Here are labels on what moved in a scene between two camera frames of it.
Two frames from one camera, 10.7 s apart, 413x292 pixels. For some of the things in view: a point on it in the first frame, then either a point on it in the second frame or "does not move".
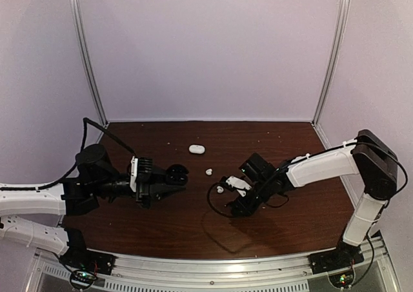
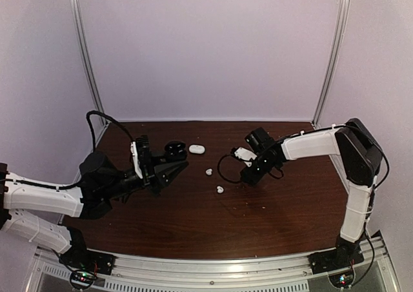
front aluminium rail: x=279 y=273 does not move
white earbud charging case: x=197 y=149 does not move
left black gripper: x=146 y=187 → x=163 y=180
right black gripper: x=240 y=204 → x=253 y=178
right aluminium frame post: x=337 y=50 does not move
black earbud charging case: x=176 y=175 → x=175 y=151
